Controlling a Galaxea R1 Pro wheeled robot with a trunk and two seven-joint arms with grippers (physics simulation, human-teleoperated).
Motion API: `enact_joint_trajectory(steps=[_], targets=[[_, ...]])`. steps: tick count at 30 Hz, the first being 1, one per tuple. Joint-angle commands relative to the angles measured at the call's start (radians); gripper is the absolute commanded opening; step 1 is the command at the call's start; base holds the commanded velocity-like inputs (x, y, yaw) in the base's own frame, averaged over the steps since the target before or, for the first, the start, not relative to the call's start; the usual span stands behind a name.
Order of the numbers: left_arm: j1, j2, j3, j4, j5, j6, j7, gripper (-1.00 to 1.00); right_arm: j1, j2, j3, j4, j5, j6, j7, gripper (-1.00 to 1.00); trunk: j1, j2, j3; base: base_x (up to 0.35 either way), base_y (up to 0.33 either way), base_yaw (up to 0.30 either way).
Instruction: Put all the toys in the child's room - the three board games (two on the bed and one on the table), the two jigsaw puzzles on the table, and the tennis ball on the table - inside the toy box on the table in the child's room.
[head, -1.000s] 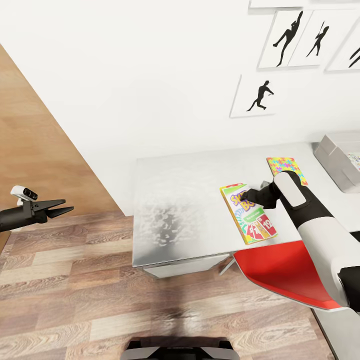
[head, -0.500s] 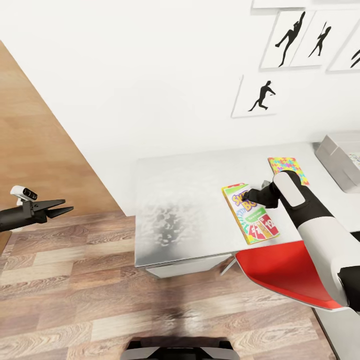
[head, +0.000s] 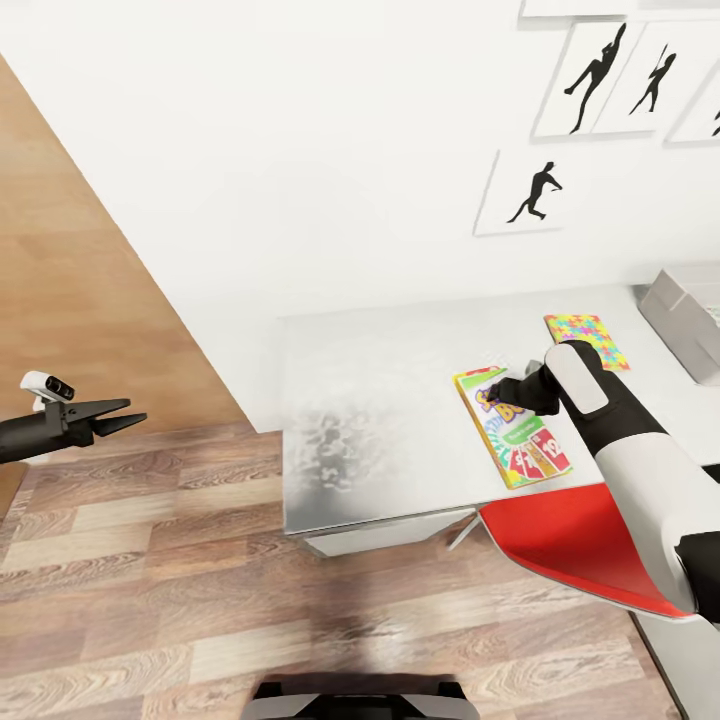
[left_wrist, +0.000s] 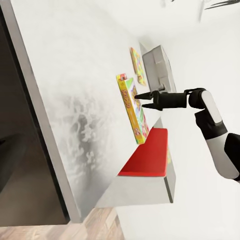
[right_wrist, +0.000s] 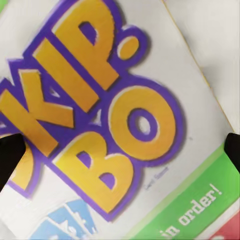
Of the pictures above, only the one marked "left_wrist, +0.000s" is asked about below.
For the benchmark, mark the desk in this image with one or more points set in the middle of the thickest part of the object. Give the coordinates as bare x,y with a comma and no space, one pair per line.
59,62

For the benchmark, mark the toy box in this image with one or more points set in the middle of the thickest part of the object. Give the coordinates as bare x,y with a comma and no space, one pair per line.
158,69

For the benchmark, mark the swivel chair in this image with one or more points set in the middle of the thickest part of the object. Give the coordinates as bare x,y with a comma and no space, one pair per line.
150,159

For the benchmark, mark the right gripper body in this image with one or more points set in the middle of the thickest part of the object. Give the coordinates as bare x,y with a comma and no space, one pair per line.
164,100

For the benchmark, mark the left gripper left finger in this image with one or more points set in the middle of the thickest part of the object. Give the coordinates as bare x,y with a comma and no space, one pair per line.
12,149

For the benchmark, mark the board game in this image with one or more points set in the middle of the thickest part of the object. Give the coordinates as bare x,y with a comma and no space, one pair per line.
134,108

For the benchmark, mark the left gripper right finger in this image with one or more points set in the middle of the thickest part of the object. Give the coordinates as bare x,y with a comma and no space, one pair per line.
232,149

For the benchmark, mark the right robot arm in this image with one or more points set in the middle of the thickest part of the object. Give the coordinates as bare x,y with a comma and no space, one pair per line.
209,120

